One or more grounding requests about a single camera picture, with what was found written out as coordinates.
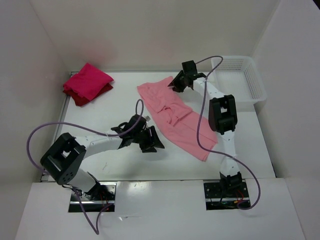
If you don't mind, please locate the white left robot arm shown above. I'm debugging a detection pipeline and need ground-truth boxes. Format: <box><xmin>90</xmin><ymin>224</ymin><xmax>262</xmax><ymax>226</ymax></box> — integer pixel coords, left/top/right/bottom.
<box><xmin>40</xmin><ymin>114</ymin><xmax>165</xmax><ymax>200</ymax></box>

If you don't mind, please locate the white plastic basket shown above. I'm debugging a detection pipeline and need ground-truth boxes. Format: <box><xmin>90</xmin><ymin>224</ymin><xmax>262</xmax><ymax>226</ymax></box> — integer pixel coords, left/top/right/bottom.
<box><xmin>209</xmin><ymin>55</ymin><xmax>267</xmax><ymax>105</ymax></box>

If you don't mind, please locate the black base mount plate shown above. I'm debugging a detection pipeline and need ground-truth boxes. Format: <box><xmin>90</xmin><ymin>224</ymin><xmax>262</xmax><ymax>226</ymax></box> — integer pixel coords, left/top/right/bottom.
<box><xmin>203</xmin><ymin>180</ymin><xmax>251</xmax><ymax>211</ymax></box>
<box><xmin>76</xmin><ymin>181</ymin><xmax>117</xmax><ymax>213</ymax></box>

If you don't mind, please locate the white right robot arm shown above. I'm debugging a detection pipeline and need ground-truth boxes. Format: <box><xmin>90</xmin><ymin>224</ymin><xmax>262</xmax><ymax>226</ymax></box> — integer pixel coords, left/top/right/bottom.
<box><xmin>168</xmin><ymin>60</ymin><xmax>243</xmax><ymax>199</ymax></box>

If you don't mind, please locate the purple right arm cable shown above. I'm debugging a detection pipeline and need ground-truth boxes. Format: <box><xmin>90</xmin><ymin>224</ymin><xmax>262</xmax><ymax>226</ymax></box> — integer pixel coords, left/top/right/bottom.
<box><xmin>194</xmin><ymin>55</ymin><xmax>262</xmax><ymax>211</ymax></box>

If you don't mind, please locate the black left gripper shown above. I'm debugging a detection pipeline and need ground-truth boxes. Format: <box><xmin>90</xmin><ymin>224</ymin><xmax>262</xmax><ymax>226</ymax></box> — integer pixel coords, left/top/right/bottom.
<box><xmin>132</xmin><ymin>125</ymin><xmax>165</xmax><ymax>153</ymax></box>

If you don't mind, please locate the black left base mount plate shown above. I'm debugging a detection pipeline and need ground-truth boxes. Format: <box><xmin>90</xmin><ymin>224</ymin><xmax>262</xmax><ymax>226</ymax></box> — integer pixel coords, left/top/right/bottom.
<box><xmin>76</xmin><ymin>181</ymin><xmax>117</xmax><ymax>213</ymax></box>

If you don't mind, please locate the light pink t shirt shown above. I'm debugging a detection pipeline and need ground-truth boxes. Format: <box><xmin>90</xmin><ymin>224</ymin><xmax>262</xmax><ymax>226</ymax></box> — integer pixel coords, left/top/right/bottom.
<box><xmin>137</xmin><ymin>76</ymin><xmax>209</xmax><ymax>162</ymax></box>

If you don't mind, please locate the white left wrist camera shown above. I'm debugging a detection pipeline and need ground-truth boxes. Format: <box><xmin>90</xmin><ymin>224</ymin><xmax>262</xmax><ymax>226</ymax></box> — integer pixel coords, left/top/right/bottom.
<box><xmin>144</xmin><ymin>115</ymin><xmax>151</xmax><ymax>122</ymax></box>

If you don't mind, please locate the magenta t shirt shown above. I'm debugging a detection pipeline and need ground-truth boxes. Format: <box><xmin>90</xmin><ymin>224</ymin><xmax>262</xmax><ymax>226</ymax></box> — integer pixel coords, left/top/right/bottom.
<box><xmin>63</xmin><ymin>63</ymin><xmax>114</xmax><ymax>101</ymax></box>

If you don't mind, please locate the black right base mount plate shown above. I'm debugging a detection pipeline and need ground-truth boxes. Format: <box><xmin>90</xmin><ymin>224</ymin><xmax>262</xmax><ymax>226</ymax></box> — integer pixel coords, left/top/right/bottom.
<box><xmin>203</xmin><ymin>180</ymin><xmax>251</xmax><ymax>211</ymax></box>

